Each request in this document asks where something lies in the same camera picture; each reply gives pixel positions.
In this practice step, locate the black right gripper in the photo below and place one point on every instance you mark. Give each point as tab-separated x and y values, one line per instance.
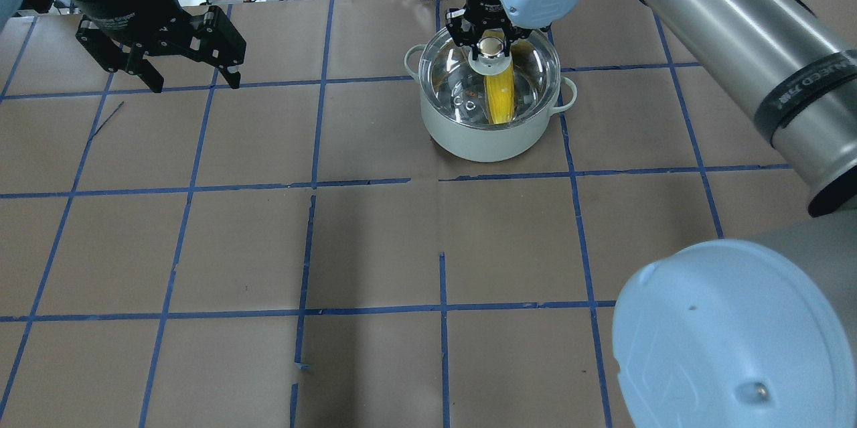
479	7

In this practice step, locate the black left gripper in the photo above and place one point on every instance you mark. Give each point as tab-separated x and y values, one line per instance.
128	3

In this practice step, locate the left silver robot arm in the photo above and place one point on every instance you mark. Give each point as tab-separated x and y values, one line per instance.
123	35

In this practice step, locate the yellow corn cob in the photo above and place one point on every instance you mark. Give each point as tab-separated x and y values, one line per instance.
499	80

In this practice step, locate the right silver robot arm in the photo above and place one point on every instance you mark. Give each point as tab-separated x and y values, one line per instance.
755	332

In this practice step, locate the pale green cooking pot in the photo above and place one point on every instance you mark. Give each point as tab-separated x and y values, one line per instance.
487	146

